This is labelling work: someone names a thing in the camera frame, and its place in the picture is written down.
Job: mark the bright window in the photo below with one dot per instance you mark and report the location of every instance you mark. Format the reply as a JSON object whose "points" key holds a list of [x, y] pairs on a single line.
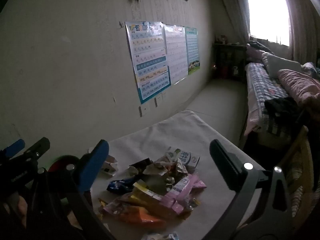
{"points": [[267, 15]]}

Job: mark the small yellow candy wrapper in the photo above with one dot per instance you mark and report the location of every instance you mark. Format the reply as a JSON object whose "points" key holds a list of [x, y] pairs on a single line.
{"points": [[192, 203]]}

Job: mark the small white carton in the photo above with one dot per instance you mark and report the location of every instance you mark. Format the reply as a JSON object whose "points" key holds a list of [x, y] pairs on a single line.
{"points": [[110, 168]]}

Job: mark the white paper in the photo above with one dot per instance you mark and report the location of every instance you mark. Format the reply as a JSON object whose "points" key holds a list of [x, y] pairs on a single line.
{"points": [[160, 168]]}

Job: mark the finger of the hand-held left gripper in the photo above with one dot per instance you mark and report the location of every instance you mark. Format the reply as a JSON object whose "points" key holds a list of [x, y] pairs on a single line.
{"points": [[16, 145], [37, 148]]}

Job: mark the grey curtain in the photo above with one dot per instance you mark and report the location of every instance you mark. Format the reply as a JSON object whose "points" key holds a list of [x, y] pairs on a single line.
{"points": [[305, 30], [232, 10]]}

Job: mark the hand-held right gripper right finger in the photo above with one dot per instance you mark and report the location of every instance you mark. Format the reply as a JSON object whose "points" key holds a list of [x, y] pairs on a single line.
{"points": [[225, 165]]}

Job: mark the bed with plaid sheet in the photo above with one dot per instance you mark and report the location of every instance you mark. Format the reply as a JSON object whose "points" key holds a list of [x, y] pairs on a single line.
{"points": [[262, 87]]}

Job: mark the dark wooden cabinet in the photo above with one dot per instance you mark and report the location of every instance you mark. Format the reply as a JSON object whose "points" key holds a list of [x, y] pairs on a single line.
{"points": [[228, 60]]}

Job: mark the dark blue snack wrapper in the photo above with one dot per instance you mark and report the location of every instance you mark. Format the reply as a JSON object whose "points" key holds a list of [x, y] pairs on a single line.
{"points": [[117, 185]]}

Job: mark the wooden chair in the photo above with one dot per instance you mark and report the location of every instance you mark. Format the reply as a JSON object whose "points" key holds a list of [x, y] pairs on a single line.
{"points": [[303, 167]]}

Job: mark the yellow snack wrapper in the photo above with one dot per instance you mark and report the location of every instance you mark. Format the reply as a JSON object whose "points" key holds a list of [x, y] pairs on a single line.
{"points": [[147, 195]]}

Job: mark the clear pink wrapper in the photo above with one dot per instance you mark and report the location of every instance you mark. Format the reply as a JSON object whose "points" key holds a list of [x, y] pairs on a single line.
{"points": [[115, 206]]}

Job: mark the white chart wall poster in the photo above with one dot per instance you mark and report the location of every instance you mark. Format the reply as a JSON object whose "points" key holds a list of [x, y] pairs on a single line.
{"points": [[176, 52]]}

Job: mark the dark brown wrapper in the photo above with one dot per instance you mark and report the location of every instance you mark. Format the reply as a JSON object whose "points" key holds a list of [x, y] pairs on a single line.
{"points": [[141, 163]]}

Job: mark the white and blue milk carton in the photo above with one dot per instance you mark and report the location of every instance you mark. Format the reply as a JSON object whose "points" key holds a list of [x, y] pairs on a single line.
{"points": [[186, 158]]}

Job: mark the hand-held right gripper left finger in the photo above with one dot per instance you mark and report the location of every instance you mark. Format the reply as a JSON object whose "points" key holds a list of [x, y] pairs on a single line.
{"points": [[96, 162]]}

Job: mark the black cloth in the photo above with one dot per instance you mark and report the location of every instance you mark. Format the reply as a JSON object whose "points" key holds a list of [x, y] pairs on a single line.
{"points": [[282, 110]]}

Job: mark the green chart wall poster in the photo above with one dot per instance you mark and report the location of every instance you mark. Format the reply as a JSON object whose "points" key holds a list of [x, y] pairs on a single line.
{"points": [[193, 50]]}

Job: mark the pink blanket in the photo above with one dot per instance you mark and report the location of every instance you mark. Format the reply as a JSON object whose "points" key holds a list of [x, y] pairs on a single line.
{"points": [[300, 85]]}

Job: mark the grey pillow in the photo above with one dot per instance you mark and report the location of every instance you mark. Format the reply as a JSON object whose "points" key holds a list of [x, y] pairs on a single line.
{"points": [[282, 65]]}

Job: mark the pile of clothes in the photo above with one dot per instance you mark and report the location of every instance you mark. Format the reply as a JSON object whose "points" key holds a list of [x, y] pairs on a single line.
{"points": [[258, 50]]}

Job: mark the pale blue packet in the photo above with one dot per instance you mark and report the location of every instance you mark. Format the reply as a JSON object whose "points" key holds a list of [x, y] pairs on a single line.
{"points": [[162, 237]]}

